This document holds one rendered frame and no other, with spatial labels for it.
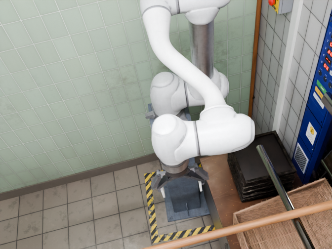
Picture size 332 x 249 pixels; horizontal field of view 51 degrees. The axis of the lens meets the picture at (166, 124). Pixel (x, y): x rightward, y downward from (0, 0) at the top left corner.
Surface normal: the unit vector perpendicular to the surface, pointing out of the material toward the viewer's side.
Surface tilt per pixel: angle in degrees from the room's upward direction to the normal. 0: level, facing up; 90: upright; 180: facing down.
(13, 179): 90
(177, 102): 84
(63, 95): 90
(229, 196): 0
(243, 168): 0
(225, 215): 0
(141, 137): 90
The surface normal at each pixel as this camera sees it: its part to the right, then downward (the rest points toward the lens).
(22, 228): -0.13, -0.63
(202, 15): 0.10, 0.91
